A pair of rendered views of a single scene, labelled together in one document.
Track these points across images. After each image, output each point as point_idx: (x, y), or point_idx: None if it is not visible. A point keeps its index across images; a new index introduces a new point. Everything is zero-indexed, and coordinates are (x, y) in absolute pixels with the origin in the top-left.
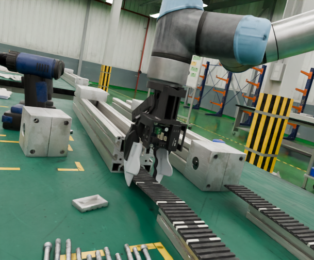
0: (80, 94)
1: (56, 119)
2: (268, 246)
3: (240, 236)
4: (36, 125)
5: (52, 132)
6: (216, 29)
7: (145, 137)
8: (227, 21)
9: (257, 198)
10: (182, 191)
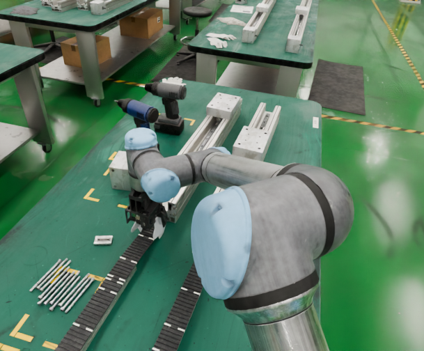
0: (206, 111)
1: (124, 170)
2: (164, 311)
3: (157, 297)
4: (113, 173)
5: (124, 177)
6: (136, 173)
7: (130, 215)
8: (140, 171)
9: (198, 279)
10: (176, 247)
